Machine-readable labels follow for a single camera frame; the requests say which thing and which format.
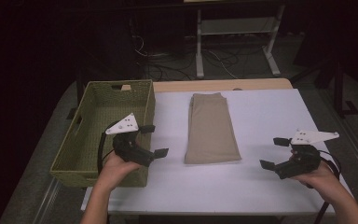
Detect person's left hand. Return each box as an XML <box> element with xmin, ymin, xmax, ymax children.
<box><xmin>97</xmin><ymin>150</ymin><xmax>143</xmax><ymax>189</ymax></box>

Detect wooden table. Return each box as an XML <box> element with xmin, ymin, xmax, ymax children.
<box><xmin>120</xmin><ymin>77</ymin><xmax>294</xmax><ymax>93</ymax></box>

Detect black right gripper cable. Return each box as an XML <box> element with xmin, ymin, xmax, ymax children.
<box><xmin>306</xmin><ymin>149</ymin><xmax>343</xmax><ymax>224</ymax></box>

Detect person's right hand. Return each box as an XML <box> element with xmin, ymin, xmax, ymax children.
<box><xmin>288</xmin><ymin>148</ymin><xmax>343</xmax><ymax>203</ymax></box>

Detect white floor cable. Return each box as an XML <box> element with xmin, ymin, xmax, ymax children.
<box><xmin>203</xmin><ymin>49</ymin><xmax>240</xmax><ymax>79</ymax></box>

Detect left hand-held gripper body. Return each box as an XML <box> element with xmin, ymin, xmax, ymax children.
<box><xmin>104</xmin><ymin>112</ymin><xmax>156</xmax><ymax>168</ymax></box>

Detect green woven basket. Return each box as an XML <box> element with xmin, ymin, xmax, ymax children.
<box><xmin>49</xmin><ymin>79</ymin><xmax>157</xmax><ymax>189</ymax></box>

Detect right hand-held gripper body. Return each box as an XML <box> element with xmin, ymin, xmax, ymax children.
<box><xmin>273</xmin><ymin>129</ymin><xmax>340</xmax><ymax>180</ymax></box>

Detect white metal stand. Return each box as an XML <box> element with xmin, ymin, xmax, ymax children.
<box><xmin>195</xmin><ymin>4</ymin><xmax>286</xmax><ymax>79</ymax></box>

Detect bundle of black floor cables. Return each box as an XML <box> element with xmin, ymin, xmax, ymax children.
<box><xmin>130</xmin><ymin>34</ymin><xmax>241</xmax><ymax>82</ymax></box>

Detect beige pants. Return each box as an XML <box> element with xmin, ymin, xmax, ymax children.
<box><xmin>184</xmin><ymin>91</ymin><xmax>242</xmax><ymax>165</ymax></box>

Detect black stand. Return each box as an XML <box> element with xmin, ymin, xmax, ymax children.
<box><xmin>292</xmin><ymin>57</ymin><xmax>358</xmax><ymax>119</ymax></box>

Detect white table mat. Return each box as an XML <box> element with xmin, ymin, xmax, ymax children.
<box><xmin>80</xmin><ymin>88</ymin><xmax>353</xmax><ymax>217</ymax></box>

